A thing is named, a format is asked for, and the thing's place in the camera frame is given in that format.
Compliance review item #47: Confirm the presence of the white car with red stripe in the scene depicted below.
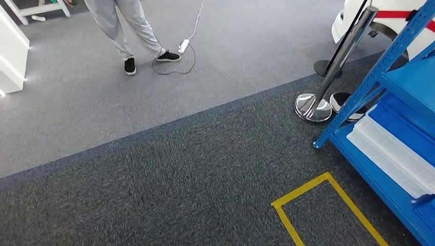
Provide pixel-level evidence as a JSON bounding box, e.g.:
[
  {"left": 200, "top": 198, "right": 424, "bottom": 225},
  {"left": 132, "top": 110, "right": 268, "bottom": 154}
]
[{"left": 331, "top": 0, "right": 435, "bottom": 62}]

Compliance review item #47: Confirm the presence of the white lit pedestal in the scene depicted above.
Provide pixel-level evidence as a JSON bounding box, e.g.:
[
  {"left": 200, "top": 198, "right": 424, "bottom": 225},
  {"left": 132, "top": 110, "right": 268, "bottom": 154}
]
[{"left": 0, "top": 5, "right": 31, "bottom": 95}]

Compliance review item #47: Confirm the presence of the person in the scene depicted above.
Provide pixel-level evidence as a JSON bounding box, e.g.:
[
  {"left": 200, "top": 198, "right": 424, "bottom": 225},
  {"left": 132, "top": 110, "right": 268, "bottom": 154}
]
[{"left": 84, "top": 0, "right": 182, "bottom": 76}]

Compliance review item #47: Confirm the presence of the thin black stanchion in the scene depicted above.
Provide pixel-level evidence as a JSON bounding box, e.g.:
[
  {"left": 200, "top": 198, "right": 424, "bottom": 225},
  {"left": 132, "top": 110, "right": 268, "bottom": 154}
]
[{"left": 313, "top": 0, "right": 369, "bottom": 78}]

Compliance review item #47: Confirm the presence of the blue metal shelf rack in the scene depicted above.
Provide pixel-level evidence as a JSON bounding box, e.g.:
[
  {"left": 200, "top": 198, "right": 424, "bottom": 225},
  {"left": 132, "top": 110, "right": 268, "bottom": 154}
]
[{"left": 312, "top": 0, "right": 435, "bottom": 246}]

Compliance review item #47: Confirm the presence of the blue plastic bin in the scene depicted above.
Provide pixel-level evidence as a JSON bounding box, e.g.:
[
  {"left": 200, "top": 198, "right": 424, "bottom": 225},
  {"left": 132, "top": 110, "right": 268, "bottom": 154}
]
[{"left": 368, "top": 93, "right": 435, "bottom": 167}]

